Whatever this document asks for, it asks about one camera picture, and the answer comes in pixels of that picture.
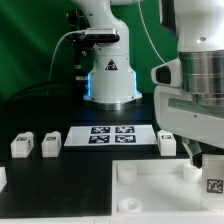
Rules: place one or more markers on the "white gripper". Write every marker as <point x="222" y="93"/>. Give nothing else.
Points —
<point x="177" y="113"/>

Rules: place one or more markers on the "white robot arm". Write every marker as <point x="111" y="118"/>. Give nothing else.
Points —
<point x="199" y="25"/>

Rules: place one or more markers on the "white marker sheet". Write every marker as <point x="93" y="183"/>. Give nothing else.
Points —
<point x="110" y="135"/>

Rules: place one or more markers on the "white block left edge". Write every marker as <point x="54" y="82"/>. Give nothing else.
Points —
<point x="3" y="179"/>

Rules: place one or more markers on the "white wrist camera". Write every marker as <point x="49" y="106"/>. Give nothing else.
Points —
<point x="168" y="74"/>

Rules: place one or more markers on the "black rear camera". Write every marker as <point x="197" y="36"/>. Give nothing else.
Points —
<point x="82" y="31"/>

